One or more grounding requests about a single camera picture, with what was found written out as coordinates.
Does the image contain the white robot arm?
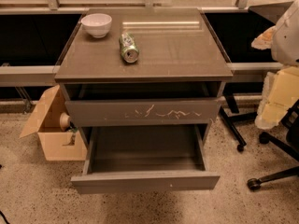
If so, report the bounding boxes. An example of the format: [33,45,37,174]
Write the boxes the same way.
[251,0,299,130]

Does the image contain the grey drawer cabinet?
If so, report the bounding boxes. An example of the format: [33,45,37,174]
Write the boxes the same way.
[55,8,232,141]

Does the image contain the grey scratched top drawer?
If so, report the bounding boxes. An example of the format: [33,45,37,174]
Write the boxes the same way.
[65,99,220,127]

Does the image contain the black office chair base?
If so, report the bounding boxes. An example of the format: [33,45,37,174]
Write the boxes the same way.
[247,100,299,192]

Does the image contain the green soda can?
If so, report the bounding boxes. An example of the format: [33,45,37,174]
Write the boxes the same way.
[119,33,139,63]

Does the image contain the white bowl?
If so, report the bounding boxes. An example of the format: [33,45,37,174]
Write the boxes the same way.
[80,13,112,38]

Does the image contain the white round object in box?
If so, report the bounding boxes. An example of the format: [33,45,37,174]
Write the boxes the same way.
[59,113,70,131]

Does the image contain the open cardboard box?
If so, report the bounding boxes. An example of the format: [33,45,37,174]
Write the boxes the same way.
[20,85,87,161]

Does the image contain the metal window rail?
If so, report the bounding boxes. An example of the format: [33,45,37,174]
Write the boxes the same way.
[0,65,59,87]

